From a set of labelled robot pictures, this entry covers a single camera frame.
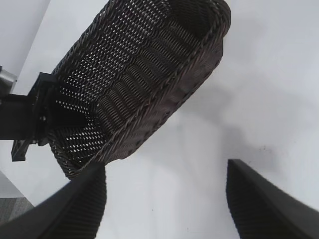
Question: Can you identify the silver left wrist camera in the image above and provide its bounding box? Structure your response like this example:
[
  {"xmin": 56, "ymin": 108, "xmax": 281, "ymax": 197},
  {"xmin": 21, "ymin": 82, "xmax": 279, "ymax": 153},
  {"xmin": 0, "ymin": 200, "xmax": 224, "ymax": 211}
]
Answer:
[{"xmin": 0, "ymin": 66, "xmax": 18, "ymax": 97}]

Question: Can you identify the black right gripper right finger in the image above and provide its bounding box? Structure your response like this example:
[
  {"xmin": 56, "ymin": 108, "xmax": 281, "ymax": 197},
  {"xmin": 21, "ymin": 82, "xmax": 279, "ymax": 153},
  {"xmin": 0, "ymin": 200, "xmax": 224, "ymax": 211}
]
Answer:
[{"xmin": 225, "ymin": 159, "xmax": 319, "ymax": 239}]

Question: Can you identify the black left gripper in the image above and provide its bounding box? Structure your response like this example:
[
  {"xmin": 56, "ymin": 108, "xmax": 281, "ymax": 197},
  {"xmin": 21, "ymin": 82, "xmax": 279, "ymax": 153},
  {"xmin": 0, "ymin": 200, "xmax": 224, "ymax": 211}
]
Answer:
[{"xmin": 0, "ymin": 72, "xmax": 88, "ymax": 161}]

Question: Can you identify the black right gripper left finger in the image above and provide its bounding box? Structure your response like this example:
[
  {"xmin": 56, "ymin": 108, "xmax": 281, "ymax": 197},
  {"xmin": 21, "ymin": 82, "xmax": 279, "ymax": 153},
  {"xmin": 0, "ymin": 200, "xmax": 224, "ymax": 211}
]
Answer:
[{"xmin": 0, "ymin": 163, "xmax": 108, "ymax": 239}]

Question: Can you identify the dark brown wicker basket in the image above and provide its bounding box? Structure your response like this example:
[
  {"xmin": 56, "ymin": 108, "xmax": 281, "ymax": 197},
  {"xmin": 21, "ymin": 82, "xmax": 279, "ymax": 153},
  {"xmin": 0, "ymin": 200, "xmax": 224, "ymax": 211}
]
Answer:
[{"xmin": 47, "ymin": 0, "xmax": 232, "ymax": 180}]

